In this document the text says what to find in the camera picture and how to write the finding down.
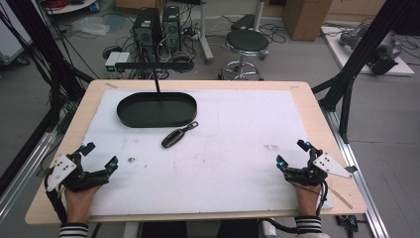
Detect thin wooden stick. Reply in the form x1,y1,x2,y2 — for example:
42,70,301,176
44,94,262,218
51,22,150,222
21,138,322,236
328,185,354,210

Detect black metal frame strut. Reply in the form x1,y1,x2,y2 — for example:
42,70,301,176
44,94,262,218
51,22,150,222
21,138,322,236
0,0,95,134
311,0,420,145

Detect aluminium rail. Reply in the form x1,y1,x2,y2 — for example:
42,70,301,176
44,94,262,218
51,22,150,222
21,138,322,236
321,106,391,238
0,129,59,220

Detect white stand leg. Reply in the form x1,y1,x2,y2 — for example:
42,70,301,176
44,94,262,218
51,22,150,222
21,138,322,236
197,0,215,64

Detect white floor board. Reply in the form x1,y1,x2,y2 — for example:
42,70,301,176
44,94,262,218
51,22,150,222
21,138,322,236
320,25,416,78

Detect clear plastic bag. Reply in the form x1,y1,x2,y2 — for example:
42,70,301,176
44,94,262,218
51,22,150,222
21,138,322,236
69,16,112,37

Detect black computer tower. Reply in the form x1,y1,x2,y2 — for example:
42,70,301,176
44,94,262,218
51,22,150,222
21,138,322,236
131,7,163,62
160,4,183,55

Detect person's right hand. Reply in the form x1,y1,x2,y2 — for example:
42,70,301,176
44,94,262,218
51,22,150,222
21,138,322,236
291,179,323,218

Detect white foam mat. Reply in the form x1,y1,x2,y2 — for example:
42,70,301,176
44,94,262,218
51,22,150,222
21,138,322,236
61,88,335,217

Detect black car key fob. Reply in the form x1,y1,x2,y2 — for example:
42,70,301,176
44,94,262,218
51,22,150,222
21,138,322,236
160,120,200,150

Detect black oval tray with rack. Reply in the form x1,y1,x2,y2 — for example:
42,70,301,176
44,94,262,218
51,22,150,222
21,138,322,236
115,61,199,129

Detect black round stool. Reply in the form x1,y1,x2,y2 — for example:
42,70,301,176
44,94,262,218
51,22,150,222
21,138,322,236
217,29,270,81

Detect white power box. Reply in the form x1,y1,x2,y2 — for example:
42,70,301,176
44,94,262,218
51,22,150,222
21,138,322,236
104,51,132,73

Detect grey robot parts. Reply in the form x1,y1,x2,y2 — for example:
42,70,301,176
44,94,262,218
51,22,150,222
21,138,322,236
338,22,404,76

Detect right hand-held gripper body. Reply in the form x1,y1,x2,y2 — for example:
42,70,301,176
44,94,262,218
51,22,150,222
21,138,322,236
283,148,355,187

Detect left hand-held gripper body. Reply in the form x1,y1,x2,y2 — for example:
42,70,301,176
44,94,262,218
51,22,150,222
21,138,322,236
45,151,111,193

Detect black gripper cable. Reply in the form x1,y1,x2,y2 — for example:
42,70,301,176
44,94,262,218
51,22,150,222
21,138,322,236
44,168,69,224
262,179,330,234

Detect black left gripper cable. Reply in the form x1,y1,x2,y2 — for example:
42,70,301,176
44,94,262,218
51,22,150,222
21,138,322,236
44,168,69,224

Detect brown cardboard box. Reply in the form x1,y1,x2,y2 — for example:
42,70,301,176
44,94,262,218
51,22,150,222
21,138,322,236
280,0,334,43

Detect black flat pedal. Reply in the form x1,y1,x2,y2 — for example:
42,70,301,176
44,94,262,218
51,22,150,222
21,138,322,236
230,13,257,32

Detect person's left hand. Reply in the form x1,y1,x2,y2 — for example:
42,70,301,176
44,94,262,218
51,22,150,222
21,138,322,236
62,184,102,225

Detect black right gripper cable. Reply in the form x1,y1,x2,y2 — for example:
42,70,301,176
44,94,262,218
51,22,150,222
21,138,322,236
262,179,330,234

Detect person's dark legs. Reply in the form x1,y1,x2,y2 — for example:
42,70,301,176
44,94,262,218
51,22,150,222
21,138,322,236
140,220,261,238

